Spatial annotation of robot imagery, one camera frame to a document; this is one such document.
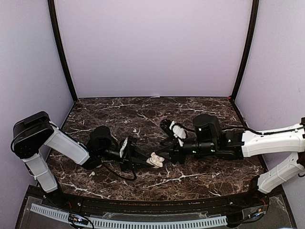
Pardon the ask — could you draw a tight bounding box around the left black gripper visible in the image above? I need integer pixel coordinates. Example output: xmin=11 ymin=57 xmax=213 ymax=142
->
xmin=99 ymin=145 xmax=153 ymax=172

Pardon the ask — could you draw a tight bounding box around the white charging case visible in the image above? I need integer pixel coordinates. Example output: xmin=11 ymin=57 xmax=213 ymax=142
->
xmin=146 ymin=152 xmax=165 ymax=169

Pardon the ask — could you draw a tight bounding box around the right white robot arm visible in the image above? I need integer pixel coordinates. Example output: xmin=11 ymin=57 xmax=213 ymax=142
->
xmin=147 ymin=114 xmax=305 ymax=207

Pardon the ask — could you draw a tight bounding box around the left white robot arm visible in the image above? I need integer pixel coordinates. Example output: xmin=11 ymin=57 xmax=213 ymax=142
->
xmin=10 ymin=111 xmax=153 ymax=208

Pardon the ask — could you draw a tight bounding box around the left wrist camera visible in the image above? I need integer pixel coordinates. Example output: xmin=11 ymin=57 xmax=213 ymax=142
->
xmin=119 ymin=136 xmax=137 ymax=158

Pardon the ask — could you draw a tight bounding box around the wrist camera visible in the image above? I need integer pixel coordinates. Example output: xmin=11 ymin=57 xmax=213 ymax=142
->
xmin=119 ymin=136 xmax=137 ymax=158
xmin=160 ymin=119 xmax=187 ymax=147

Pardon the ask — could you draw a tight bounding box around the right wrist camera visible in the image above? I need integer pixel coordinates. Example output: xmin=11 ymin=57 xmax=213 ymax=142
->
xmin=160 ymin=119 xmax=187 ymax=147

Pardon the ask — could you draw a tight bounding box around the black front rail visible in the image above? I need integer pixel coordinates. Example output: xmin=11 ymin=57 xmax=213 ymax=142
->
xmin=62 ymin=194 xmax=250 ymax=214

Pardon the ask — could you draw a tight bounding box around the white slotted cable duct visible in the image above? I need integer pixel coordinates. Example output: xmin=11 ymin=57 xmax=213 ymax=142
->
xmin=30 ymin=204 xmax=228 ymax=229

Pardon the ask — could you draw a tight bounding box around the left black frame post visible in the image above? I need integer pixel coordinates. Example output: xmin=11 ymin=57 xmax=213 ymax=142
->
xmin=47 ymin=0 xmax=78 ymax=103

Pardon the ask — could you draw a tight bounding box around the black frame post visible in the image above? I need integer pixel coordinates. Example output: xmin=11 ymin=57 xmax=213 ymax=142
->
xmin=231 ymin=0 xmax=259 ymax=101
xmin=47 ymin=0 xmax=78 ymax=103

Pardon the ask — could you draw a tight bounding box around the right black frame post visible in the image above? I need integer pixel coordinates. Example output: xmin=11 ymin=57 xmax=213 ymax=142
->
xmin=231 ymin=0 xmax=259 ymax=101

